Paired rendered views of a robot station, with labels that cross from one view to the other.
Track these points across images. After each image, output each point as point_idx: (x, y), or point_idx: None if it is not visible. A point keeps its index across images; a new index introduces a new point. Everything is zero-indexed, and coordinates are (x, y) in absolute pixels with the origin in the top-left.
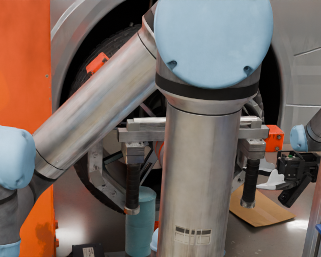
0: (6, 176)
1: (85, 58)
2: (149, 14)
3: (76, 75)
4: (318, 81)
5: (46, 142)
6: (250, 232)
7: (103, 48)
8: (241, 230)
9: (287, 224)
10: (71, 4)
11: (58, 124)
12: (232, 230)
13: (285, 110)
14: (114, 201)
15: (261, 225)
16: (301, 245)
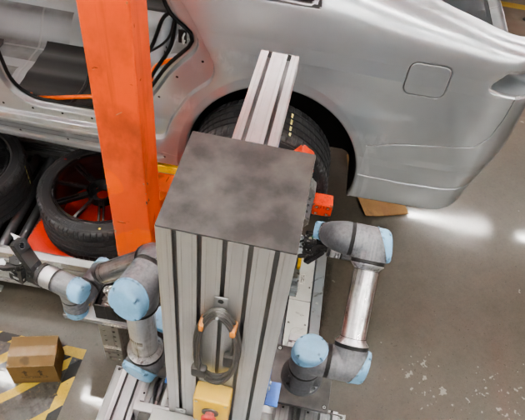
0: (73, 302)
1: (209, 115)
2: (136, 252)
3: (202, 124)
4: (386, 165)
5: (102, 274)
6: (360, 219)
7: (218, 116)
8: (354, 215)
9: (397, 218)
10: (197, 85)
11: (106, 271)
12: (347, 212)
13: (357, 177)
14: None
15: (372, 215)
16: (394, 242)
